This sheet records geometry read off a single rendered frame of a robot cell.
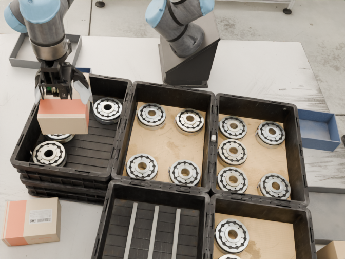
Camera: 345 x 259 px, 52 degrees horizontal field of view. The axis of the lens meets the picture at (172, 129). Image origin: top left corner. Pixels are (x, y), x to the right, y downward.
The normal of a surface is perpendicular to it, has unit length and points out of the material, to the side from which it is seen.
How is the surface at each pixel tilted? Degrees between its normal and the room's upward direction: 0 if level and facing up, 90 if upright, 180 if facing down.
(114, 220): 0
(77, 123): 90
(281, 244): 0
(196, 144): 0
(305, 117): 90
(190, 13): 98
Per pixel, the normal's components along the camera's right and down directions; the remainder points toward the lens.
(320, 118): -0.09, 0.81
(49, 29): 0.44, 0.76
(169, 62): -0.61, -0.39
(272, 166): 0.10, -0.58
